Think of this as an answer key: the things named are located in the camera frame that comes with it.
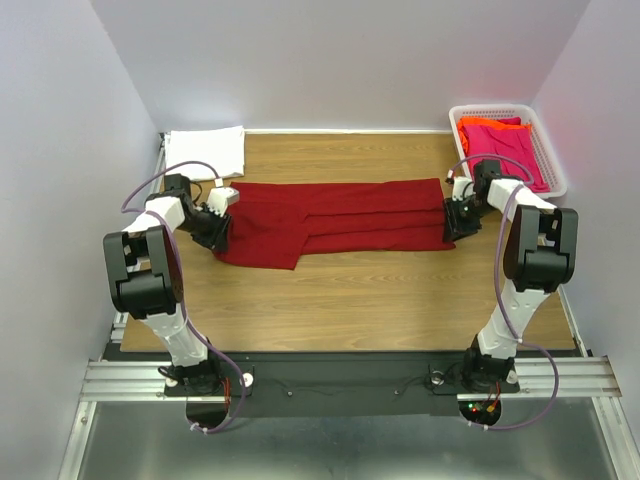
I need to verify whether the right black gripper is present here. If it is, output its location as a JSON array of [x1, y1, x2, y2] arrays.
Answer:
[[440, 195, 497, 242]]

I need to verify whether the pink t shirt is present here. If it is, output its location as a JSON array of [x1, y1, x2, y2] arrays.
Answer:
[[465, 125, 550, 193]]

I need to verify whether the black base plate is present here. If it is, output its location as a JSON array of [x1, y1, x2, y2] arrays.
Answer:
[[160, 351, 519, 418]]

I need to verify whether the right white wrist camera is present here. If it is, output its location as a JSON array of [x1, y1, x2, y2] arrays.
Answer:
[[445, 170, 474, 202]]

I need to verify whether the white plastic basket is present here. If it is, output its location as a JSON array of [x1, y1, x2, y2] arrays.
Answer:
[[449, 104, 567, 199]]

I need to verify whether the orange t shirt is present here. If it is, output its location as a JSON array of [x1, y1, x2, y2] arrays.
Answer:
[[456, 117, 532, 154]]

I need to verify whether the dark red t shirt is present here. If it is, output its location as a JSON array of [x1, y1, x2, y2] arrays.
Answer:
[[215, 179, 454, 270]]

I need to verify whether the folded white t shirt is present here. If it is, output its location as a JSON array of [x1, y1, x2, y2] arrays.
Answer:
[[165, 126, 245, 181]]

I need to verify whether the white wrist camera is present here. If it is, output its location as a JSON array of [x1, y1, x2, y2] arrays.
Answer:
[[445, 170, 474, 202], [206, 185, 240, 217]]

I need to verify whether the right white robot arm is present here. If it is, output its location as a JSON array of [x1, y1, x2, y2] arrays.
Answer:
[[443, 154, 579, 391]]

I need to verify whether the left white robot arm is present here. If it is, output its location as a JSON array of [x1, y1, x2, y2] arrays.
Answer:
[[103, 174, 240, 396]]

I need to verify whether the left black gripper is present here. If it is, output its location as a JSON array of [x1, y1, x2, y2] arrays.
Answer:
[[177, 203, 232, 252]]

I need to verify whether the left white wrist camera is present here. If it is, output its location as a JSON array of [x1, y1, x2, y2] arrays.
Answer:
[[206, 185, 240, 217]]

